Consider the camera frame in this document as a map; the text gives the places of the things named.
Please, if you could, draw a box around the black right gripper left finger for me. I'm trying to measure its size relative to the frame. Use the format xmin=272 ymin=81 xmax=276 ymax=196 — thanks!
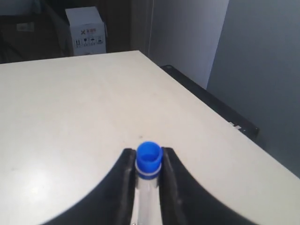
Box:
xmin=45 ymin=149 xmax=136 ymax=225

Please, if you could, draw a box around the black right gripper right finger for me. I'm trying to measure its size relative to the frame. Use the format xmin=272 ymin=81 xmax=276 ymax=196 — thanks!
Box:
xmin=159 ymin=147 xmax=252 ymax=225

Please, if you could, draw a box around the blue capped test tube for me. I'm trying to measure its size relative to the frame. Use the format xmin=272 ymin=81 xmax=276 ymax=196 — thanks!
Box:
xmin=131 ymin=141 xmax=163 ymax=225

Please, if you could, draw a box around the black bar beside table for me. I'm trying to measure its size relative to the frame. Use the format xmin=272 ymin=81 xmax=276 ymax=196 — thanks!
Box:
xmin=160 ymin=65 xmax=259 ymax=141

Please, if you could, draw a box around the white cardboard box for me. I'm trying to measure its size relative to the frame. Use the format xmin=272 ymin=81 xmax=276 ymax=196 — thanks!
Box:
xmin=65 ymin=6 xmax=106 ymax=56

